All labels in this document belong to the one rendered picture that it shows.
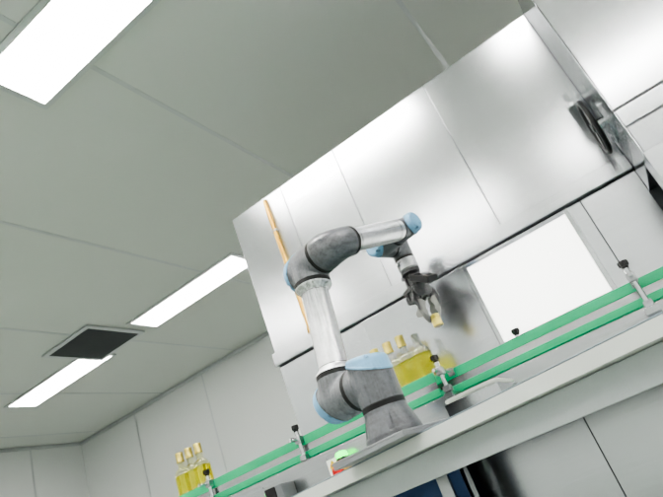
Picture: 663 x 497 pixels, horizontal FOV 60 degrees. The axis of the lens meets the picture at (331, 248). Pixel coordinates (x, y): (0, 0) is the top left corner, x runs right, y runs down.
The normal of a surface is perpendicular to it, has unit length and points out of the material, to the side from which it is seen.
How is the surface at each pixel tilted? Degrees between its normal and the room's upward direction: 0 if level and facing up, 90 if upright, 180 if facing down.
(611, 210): 90
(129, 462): 90
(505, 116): 90
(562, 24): 90
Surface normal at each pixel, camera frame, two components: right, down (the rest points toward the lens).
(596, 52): -0.51, -0.21
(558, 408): -0.73, -0.05
